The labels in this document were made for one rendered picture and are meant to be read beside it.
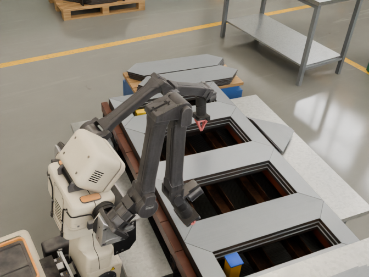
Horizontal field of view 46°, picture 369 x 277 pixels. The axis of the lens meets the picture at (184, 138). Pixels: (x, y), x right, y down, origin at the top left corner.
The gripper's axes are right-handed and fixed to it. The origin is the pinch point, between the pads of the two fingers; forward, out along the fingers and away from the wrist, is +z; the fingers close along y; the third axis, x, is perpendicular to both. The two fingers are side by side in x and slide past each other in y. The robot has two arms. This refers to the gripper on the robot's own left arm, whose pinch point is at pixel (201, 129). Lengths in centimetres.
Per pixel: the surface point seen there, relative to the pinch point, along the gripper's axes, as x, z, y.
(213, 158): -0.2, 11.4, -13.8
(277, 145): -47, 18, -6
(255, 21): -222, 5, 291
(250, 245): 10, 28, -68
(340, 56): -266, 33, 179
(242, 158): -15.5, 12.6, -19.2
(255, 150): -25.3, 11.9, -16.2
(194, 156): 9.0, 10.4, -9.7
